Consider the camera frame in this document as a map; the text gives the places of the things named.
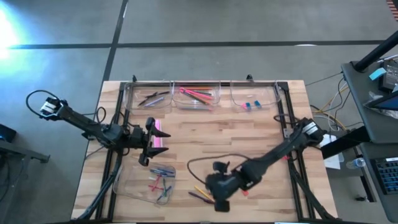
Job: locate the red crayon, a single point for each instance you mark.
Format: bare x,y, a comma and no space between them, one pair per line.
158,182
154,187

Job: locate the grey metal stand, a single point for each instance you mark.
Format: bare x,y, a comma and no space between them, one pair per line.
28,154

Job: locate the black aluminium frame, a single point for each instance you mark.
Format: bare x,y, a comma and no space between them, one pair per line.
285,93

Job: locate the light grey pen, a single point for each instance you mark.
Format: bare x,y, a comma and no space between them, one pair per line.
153,102

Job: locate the green crayon white print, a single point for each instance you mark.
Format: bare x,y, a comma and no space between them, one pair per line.
164,182

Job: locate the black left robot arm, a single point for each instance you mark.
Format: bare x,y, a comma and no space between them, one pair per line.
87,126

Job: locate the black pen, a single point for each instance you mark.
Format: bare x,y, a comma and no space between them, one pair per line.
158,93
148,99

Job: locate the black device blue light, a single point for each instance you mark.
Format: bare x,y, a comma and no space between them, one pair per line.
6,133

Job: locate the orange pencil pink eraser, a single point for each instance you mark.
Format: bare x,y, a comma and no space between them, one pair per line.
196,88
203,101

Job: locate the dark green crayon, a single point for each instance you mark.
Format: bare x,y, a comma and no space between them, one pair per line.
168,190

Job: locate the black device box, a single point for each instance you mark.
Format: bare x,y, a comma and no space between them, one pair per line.
390,77

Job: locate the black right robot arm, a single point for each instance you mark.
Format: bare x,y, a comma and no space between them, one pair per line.
280,149

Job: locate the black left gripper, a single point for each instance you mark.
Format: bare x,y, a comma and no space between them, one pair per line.
142,138

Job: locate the clear plastic bag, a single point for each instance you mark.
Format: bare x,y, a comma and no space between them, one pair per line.
390,114

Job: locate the clear water bottle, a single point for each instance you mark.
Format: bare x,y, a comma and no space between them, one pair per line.
357,162

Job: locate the thin grey crayon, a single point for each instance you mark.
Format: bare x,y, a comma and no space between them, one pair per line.
163,173

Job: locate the dark blue crayon white print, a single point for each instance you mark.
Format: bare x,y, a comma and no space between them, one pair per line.
161,170

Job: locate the blue pencil pink eraser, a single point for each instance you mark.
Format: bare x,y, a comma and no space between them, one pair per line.
197,109

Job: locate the green pencil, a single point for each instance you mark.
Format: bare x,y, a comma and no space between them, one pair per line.
206,92

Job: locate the computer monitor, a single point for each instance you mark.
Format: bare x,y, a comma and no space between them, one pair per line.
385,104

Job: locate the grey side desk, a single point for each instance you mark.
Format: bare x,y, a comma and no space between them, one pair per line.
373,133

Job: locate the backlit black keyboard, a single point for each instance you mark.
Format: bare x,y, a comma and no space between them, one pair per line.
388,175

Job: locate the clear plastic bin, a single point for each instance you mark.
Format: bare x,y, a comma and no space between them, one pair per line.
216,104
133,189
267,93
133,107

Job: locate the small teal box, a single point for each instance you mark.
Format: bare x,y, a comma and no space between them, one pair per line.
377,74

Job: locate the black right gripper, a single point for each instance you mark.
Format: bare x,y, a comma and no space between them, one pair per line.
225,186

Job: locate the black mat red stripes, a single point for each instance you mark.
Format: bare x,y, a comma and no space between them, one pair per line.
393,9

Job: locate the white paper sheet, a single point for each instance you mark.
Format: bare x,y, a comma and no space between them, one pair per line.
331,161

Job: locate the purple pen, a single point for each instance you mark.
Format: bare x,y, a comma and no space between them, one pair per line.
199,197

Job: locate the black monitor pole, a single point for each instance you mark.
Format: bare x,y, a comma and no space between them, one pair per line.
373,53

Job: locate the small black object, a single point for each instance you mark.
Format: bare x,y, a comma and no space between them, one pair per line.
360,198

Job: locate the black desk support beam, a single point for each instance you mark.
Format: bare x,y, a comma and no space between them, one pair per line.
345,141

